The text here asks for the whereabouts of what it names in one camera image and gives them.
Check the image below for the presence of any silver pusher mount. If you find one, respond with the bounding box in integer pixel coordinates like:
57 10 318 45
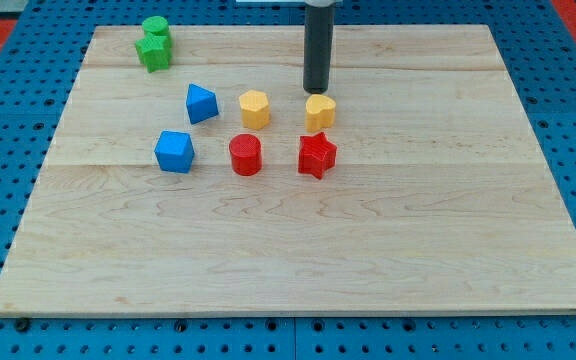
304 0 337 7

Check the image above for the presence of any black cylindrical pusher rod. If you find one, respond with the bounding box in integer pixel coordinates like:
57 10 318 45
303 4 334 94

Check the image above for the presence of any blue cube block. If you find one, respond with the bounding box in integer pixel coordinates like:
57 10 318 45
154 130 195 173

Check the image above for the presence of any yellow heart block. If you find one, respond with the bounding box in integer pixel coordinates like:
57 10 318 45
304 94 336 132

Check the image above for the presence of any yellow pentagon block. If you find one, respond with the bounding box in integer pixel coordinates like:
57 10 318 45
239 90 270 130

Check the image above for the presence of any red star block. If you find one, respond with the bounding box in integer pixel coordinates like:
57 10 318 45
298 132 337 180

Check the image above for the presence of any blue triangular prism block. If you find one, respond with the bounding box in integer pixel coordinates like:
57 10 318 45
186 83 219 124

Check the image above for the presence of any red cylinder block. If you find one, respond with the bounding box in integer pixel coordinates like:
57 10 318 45
229 134 262 176

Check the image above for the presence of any green cylinder block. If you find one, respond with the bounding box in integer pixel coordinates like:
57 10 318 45
141 16 172 48

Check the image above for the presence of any green star block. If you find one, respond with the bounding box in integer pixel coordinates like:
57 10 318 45
135 34 171 73

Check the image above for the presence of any light wooden board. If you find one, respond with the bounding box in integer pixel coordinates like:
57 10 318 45
0 25 576 318

